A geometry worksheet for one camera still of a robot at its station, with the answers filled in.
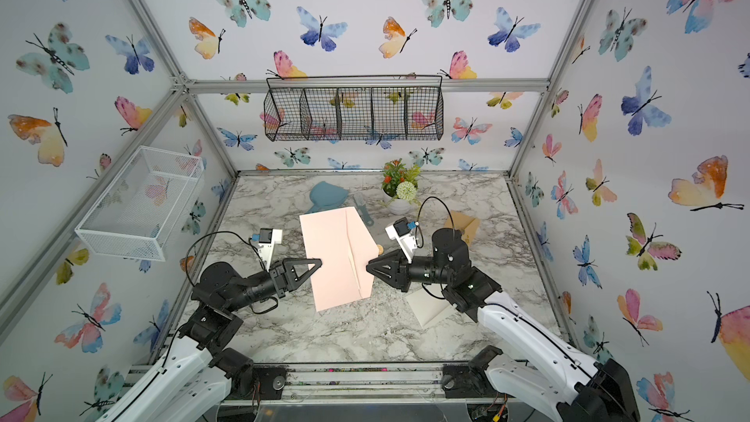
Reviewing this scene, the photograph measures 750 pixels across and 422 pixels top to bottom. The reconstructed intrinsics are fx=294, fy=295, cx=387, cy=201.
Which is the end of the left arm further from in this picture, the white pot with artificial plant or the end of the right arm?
the white pot with artificial plant

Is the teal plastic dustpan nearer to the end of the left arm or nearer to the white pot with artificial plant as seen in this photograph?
the white pot with artificial plant

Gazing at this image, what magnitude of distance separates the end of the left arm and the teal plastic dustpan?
18.4 inches

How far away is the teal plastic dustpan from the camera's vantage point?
113 centimetres

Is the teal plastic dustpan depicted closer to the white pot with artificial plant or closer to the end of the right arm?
the white pot with artificial plant

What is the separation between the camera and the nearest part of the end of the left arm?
0.59m

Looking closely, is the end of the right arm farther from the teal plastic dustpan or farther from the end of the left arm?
the teal plastic dustpan
